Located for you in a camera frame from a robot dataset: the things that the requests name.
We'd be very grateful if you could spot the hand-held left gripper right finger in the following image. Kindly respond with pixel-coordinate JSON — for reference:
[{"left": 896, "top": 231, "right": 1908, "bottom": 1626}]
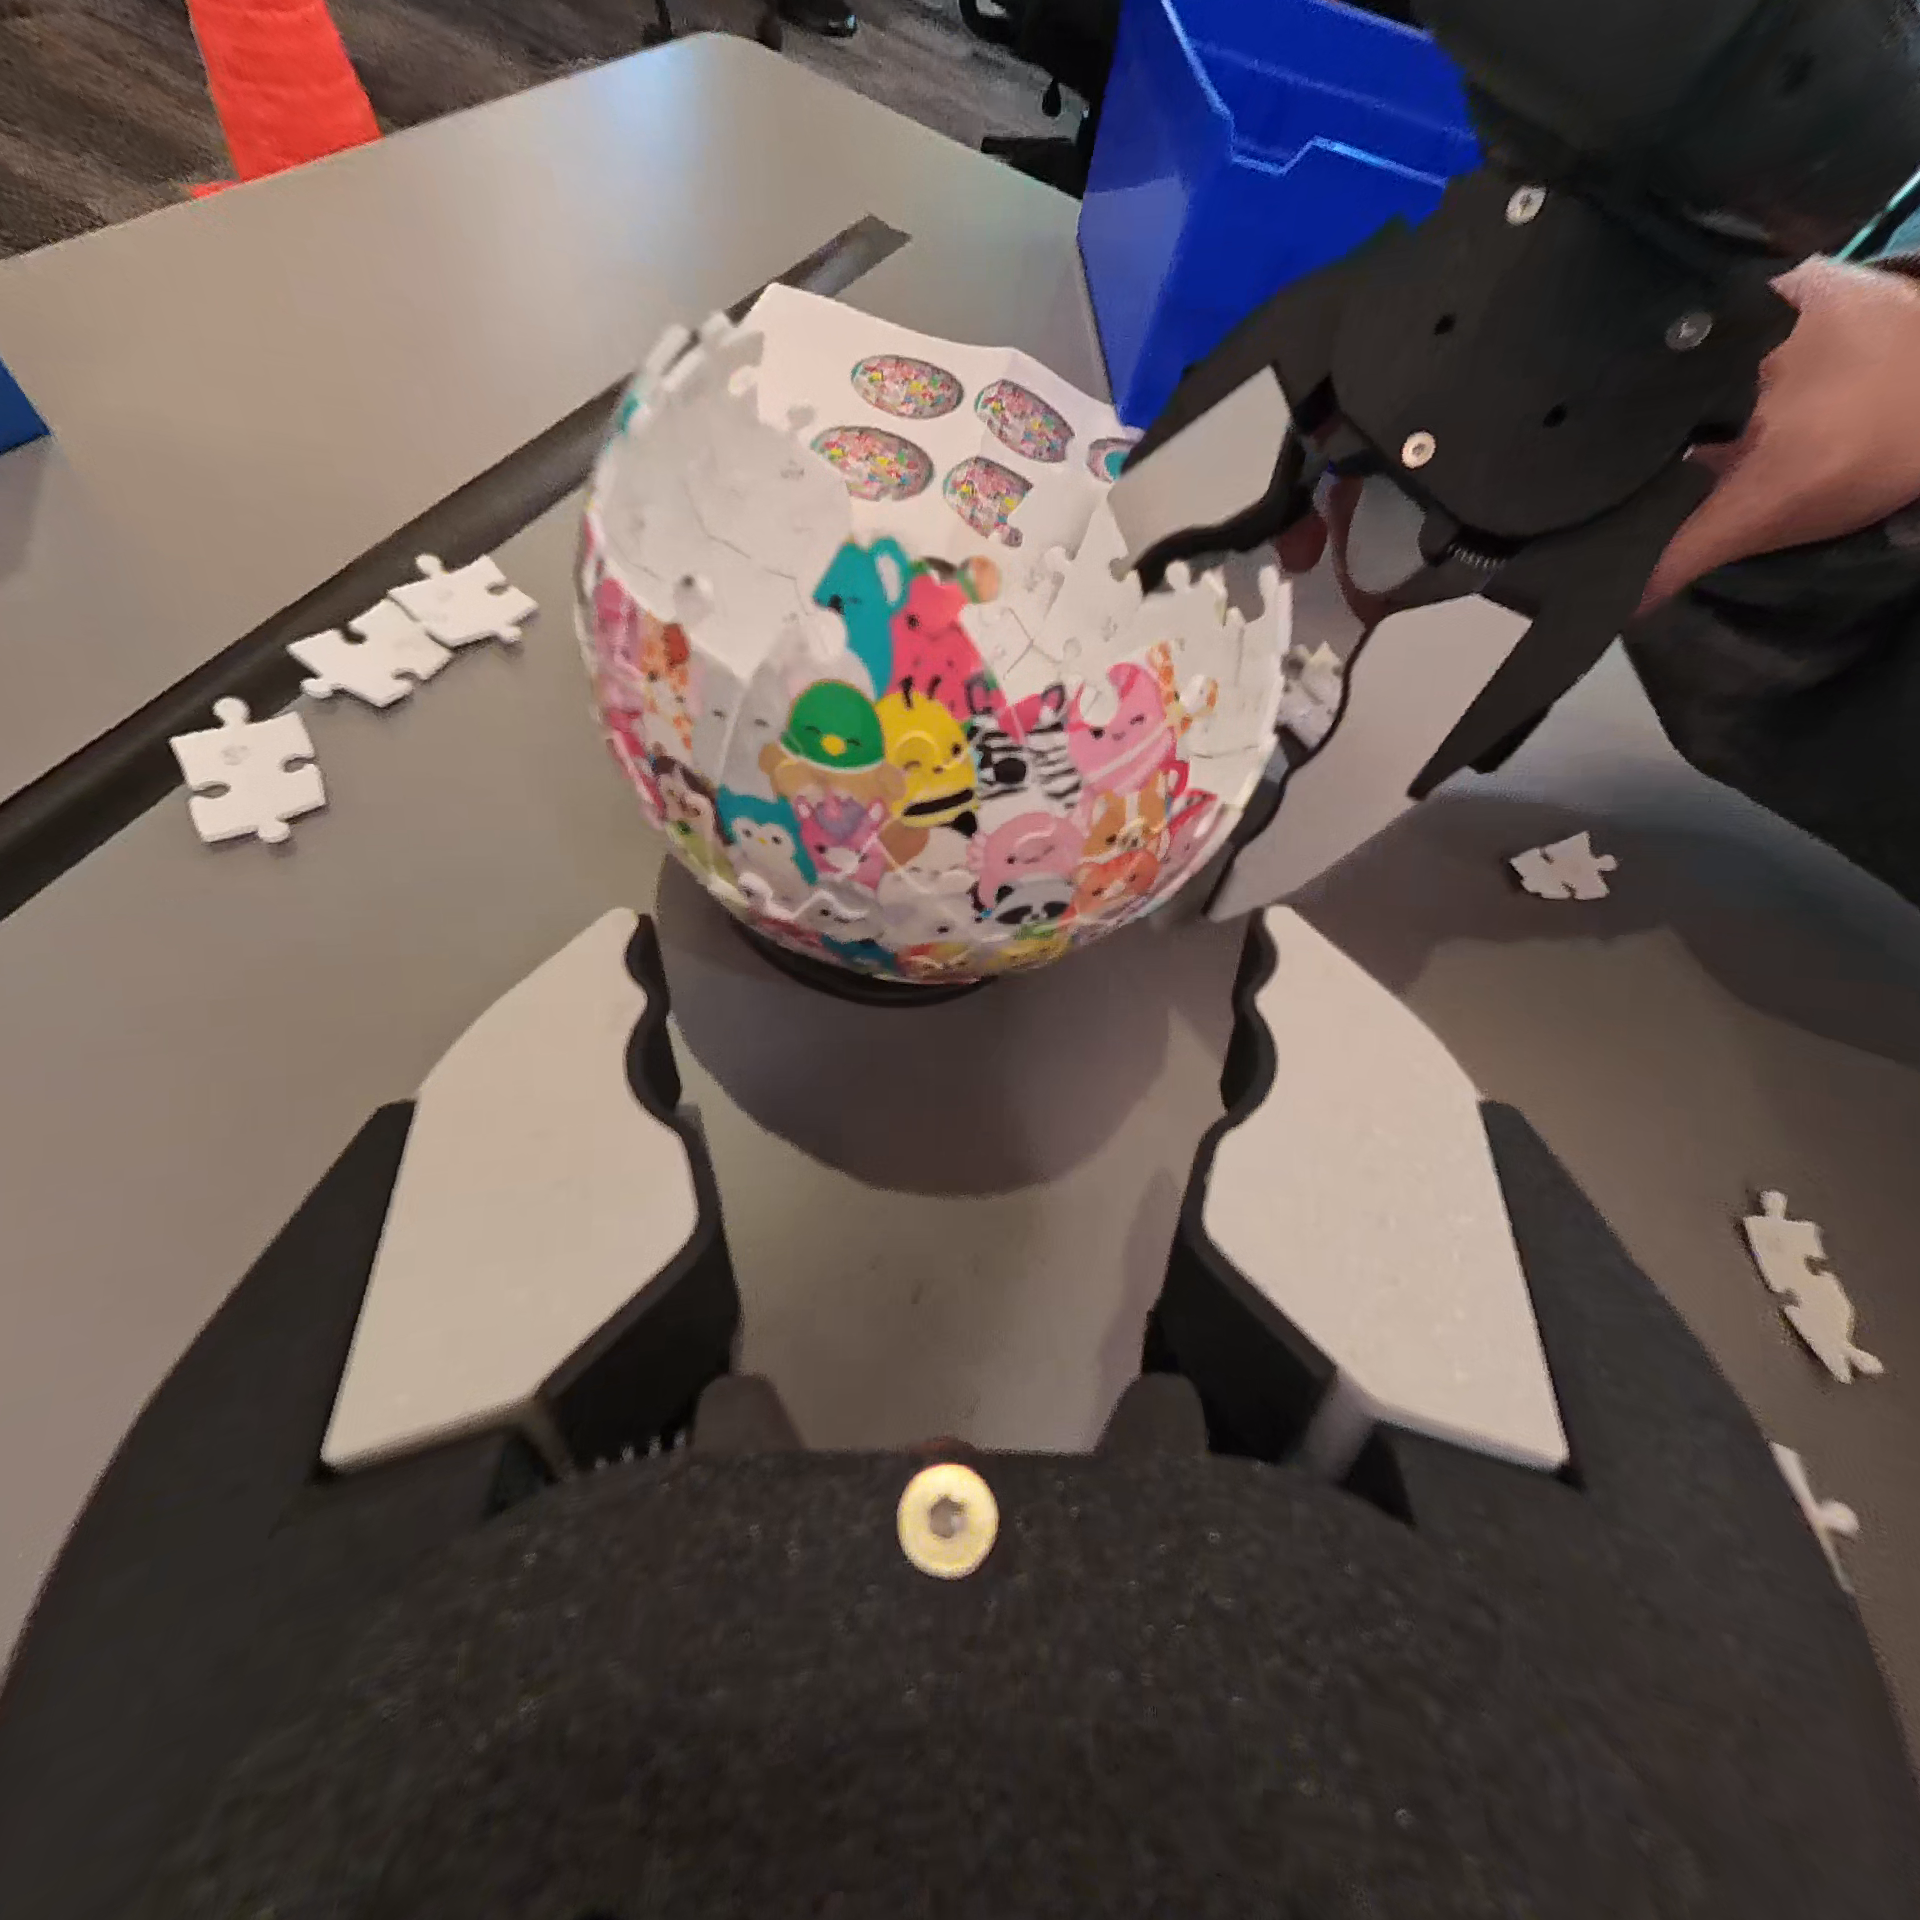
[{"left": 1150, "top": 911, "right": 1570, "bottom": 1478}]

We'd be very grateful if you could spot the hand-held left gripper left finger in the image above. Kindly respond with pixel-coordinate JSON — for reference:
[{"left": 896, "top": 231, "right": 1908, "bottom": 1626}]
[{"left": 324, "top": 911, "right": 745, "bottom": 1478}]

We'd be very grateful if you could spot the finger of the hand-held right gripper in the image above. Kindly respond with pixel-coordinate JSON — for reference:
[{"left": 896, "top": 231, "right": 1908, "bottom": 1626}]
[
  {"left": 1207, "top": 590, "right": 1505, "bottom": 928},
  {"left": 1114, "top": 364, "right": 1310, "bottom": 596}
]

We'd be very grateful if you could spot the colourful puzzle ball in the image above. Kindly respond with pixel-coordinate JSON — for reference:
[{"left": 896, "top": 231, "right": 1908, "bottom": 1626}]
[{"left": 575, "top": 287, "right": 1300, "bottom": 990}]

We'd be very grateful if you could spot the black ball stand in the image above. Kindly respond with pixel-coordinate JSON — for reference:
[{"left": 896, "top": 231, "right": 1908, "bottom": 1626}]
[{"left": 666, "top": 871, "right": 1037, "bottom": 1014}]

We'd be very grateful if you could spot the puzzle instruction leaflet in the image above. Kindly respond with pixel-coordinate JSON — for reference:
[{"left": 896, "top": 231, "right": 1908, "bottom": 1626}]
[{"left": 745, "top": 284, "right": 1150, "bottom": 563}]

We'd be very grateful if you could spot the person's right hand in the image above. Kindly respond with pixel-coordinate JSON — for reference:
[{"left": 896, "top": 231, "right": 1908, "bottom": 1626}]
[{"left": 1634, "top": 255, "right": 1920, "bottom": 610}]

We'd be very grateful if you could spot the blue plastic bin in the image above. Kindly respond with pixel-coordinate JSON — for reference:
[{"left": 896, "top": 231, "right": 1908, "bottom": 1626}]
[{"left": 1069, "top": 0, "right": 1492, "bottom": 440}]

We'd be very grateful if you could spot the orange plastic object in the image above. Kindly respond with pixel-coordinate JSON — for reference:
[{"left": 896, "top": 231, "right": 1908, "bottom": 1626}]
[{"left": 182, "top": 0, "right": 389, "bottom": 189}]

